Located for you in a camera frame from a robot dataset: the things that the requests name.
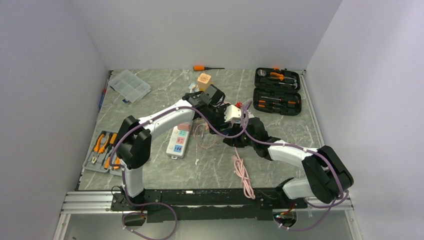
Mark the black tool case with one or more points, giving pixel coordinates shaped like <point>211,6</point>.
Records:
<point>277,97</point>

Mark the clear plastic screw box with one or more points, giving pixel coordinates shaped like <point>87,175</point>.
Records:
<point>130,86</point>

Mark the orange handle screwdriver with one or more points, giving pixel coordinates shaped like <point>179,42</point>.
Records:
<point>200,68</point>

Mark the aluminium rail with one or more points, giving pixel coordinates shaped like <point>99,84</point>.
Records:
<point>86,202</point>

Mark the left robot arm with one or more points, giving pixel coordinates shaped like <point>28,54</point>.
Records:
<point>135,136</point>

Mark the round tape measure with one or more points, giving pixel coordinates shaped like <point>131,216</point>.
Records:
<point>261,72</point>

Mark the blue pen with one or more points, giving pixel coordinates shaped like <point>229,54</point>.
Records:
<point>103,93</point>

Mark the white power strip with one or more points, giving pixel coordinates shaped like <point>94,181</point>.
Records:
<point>177,143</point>

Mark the black base frame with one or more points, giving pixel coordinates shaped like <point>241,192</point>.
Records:
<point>167,213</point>

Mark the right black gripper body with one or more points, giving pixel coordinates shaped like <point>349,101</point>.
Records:
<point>243,140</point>

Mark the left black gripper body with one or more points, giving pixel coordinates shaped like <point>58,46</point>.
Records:
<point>216,116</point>

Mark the grey tool case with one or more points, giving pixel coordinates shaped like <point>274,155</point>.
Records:
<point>98,159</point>

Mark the pink cube adapter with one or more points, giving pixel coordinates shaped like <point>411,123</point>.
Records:
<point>184,127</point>

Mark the peach cube adapter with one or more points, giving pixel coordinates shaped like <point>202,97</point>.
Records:
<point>204,81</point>

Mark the orange pliers in black case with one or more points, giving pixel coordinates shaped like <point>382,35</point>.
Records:
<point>281,77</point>

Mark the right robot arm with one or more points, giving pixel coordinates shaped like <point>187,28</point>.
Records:
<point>326,177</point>

